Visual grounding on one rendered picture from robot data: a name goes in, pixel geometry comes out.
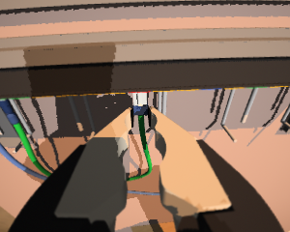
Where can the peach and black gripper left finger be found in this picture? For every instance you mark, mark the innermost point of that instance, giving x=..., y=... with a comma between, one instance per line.
x=90, y=184

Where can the dark grey port rack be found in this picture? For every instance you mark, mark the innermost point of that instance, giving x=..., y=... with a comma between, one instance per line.
x=136, y=61

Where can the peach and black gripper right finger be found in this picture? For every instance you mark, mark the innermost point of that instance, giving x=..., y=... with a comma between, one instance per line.
x=194, y=180

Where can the green cable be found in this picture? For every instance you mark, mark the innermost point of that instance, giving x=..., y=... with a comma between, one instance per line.
x=12, y=117

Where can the blue network cable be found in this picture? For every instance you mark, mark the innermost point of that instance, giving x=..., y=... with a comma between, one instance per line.
x=15, y=162

